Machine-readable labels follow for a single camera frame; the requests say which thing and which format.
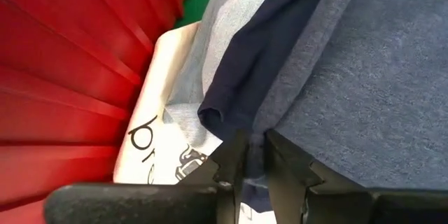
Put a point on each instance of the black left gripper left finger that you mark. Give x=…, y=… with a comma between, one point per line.
x=140, y=204

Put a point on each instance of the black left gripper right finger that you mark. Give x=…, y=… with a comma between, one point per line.
x=332, y=206

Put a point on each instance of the navy garment with white label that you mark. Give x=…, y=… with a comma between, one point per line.
x=252, y=59

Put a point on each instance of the red plastic laundry basket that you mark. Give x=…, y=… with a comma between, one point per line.
x=70, y=77

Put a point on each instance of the cream printed tote bag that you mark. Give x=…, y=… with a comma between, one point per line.
x=157, y=147

